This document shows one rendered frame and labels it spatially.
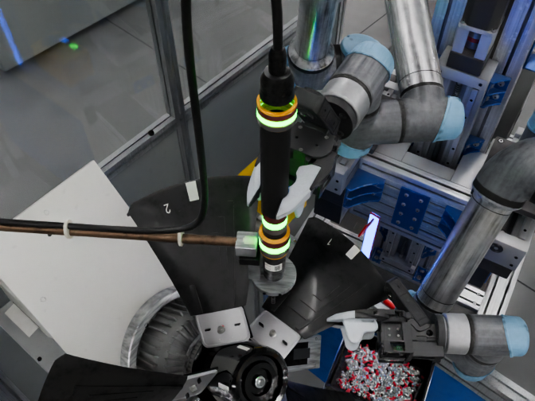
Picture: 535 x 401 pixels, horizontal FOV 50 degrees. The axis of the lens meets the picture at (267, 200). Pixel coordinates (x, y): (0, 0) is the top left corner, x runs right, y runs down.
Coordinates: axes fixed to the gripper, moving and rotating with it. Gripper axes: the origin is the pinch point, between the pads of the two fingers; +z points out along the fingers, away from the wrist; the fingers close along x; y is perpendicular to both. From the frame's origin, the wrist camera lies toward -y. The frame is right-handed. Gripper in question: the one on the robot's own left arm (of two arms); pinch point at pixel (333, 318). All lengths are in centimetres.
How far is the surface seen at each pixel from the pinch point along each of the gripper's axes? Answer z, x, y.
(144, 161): 51, 31, -57
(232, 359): 17.9, -9.2, 11.2
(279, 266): 10.3, -27.8, 2.6
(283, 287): 9.7, -23.7, 4.1
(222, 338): 20.0, -7.1, 7.1
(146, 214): 33.2, -21.1, -9.4
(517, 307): -89, 125, -54
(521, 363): -85, 122, -29
